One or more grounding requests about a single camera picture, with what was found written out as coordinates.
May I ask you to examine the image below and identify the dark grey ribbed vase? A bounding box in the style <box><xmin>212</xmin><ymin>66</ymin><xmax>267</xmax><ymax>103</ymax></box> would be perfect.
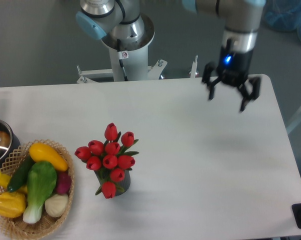
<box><xmin>94</xmin><ymin>169</ymin><xmax>131</xmax><ymax>197</ymax></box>

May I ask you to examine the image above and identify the small yellow banana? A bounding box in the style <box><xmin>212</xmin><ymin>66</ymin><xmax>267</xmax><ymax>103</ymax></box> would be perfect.
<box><xmin>0</xmin><ymin>171</ymin><xmax>28</xmax><ymax>195</ymax></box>

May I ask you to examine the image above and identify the blue plastic bag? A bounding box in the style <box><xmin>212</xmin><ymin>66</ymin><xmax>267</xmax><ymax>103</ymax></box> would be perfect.
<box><xmin>262</xmin><ymin>0</ymin><xmax>301</xmax><ymax>41</ymax></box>

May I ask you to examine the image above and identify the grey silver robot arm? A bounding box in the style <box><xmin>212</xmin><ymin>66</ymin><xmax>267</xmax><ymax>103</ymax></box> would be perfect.
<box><xmin>75</xmin><ymin>0</ymin><xmax>265</xmax><ymax>111</ymax></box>

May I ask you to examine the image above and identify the red tulip bouquet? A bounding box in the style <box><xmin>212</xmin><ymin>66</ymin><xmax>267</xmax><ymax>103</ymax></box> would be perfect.
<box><xmin>74</xmin><ymin>123</ymin><xmax>139</xmax><ymax>199</ymax></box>

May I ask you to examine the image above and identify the woven wicker basket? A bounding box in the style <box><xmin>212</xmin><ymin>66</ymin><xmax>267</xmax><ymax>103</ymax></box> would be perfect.
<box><xmin>0</xmin><ymin>139</ymin><xmax>75</xmax><ymax>240</ymax></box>

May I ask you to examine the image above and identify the yellow bell pepper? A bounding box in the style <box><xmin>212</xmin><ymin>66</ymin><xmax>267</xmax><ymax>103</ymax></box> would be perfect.
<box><xmin>0</xmin><ymin>192</ymin><xmax>26</xmax><ymax>219</ymax></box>

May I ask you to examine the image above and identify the purple radish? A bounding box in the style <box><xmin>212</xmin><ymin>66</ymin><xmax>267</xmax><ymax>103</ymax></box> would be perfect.
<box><xmin>55</xmin><ymin>172</ymin><xmax>72</xmax><ymax>195</ymax></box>

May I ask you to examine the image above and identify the green bok choy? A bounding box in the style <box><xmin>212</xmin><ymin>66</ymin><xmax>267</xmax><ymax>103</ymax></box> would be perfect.
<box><xmin>23</xmin><ymin>161</ymin><xmax>57</xmax><ymax>224</ymax></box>

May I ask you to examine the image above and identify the yellow squash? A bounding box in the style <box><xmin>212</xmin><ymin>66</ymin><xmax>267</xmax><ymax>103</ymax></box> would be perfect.
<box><xmin>29</xmin><ymin>142</ymin><xmax>69</xmax><ymax>172</ymax></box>

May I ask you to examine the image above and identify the dark green cucumber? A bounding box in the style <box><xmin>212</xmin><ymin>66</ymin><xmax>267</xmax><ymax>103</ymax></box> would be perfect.
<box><xmin>7</xmin><ymin>155</ymin><xmax>35</xmax><ymax>193</ymax></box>

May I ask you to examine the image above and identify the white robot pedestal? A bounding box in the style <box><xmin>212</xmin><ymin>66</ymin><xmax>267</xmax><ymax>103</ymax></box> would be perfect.
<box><xmin>76</xmin><ymin>12</ymin><xmax>199</xmax><ymax>84</ymax></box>

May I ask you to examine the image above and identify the white garlic bulb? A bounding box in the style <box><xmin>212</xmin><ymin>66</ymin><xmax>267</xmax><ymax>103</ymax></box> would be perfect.
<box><xmin>44</xmin><ymin>194</ymin><xmax>69</xmax><ymax>218</ymax></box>

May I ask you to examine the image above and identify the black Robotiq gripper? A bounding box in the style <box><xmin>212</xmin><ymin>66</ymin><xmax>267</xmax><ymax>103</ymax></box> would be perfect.
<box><xmin>201</xmin><ymin>46</ymin><xmax>262</xmax><ymax>113</ymax></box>

